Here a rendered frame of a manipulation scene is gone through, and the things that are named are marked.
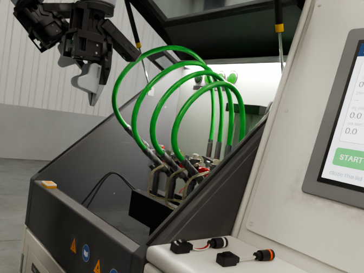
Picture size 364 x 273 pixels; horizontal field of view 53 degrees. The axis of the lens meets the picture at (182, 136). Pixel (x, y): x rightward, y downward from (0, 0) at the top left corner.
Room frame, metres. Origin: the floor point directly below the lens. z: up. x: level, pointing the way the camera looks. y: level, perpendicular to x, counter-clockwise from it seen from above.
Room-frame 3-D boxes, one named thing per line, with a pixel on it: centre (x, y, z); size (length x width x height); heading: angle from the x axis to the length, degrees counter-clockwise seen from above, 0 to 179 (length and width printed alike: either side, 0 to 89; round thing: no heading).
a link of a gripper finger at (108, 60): (0.79, 0.19, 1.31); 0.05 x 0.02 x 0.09; 39
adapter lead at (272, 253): (0.63, -0.15, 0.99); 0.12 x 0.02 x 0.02; 121
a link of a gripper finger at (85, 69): (0.80, 0.23, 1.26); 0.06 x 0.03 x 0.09; 129
